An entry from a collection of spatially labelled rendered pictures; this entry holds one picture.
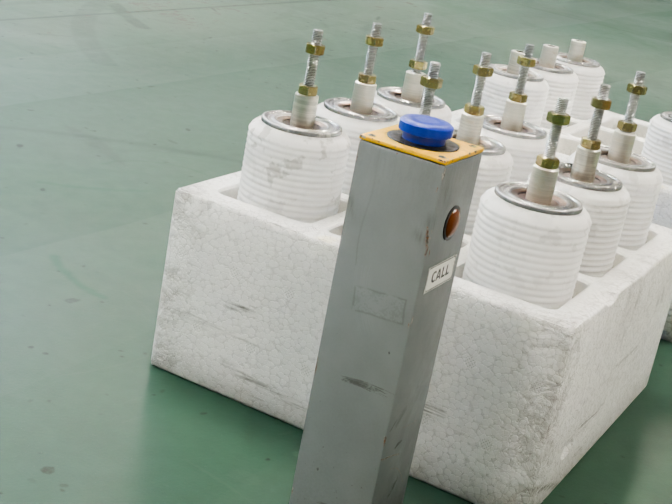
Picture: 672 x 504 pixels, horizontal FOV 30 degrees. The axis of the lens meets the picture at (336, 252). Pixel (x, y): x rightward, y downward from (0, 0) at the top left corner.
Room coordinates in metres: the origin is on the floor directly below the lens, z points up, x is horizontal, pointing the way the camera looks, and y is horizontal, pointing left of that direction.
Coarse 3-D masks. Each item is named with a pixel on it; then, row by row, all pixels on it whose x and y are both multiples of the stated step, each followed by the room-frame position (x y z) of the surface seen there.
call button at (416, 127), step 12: (408, 120) 0.88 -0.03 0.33; (420, 120) 0.89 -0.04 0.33; (432, 120) 0.89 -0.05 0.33; (444, 120) 0.90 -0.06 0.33; (408, 132) 0.88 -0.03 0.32; (420, 132) 0.87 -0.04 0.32; (432, 132) 0.87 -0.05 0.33; (444, 132) 0.88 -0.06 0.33; (420, 144) 0.88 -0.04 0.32; (432, 144) 0.88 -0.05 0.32; (444, 144) 0.89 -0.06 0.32
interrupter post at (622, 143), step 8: (616, 136) 1.23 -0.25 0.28; (624, 136) 1.23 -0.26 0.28; (632, 136) 1.23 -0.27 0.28; (616, 144) 1.23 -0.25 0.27; (624, 144) 1.23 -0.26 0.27; (632, 144) 1.23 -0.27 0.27; (616, 152) 1.23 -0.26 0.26; (624, 152) 1.23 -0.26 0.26; (616, 160) 1.23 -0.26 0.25; (624, 160) 1.23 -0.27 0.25
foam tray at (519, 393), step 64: (192, 192) 1.09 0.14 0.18; (192, 256) 1.08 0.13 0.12; (256, 256) 1.05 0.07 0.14; (320, 256) 1.02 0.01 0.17; (640, 256) 1.16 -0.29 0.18; (192, 320) 1.08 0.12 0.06; (256, 320) 1.05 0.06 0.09; (320, 320) 1.02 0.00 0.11; (448, 320) 0.97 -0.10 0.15; (512, 320) 0.95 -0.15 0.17; (576, 320) 0.95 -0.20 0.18; (640, 320) 1.15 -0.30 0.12; (256, 384) 1.04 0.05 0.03; (448, 384) 0.96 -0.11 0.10; (512, 384) 0.94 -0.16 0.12; (576, 384) 0.98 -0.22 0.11; (640, 384) 1.24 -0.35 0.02; (448, 448) 0.96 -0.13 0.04; (512, 448) 0.94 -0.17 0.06; (576, 448) 1.04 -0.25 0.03
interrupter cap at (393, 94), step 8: (384, 88) 1.36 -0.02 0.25; (392, 88) 1.37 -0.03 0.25; (400, 88) 1.37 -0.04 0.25; (384, 96) 1.32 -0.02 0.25; (392, 96) 1.32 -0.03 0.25; (400, 96) 1.35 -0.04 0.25; (400, 104) 1.31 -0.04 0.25; (408, 104) 1.31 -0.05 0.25; (416, 104) 1.31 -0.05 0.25; (440, 104) 1.33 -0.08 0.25
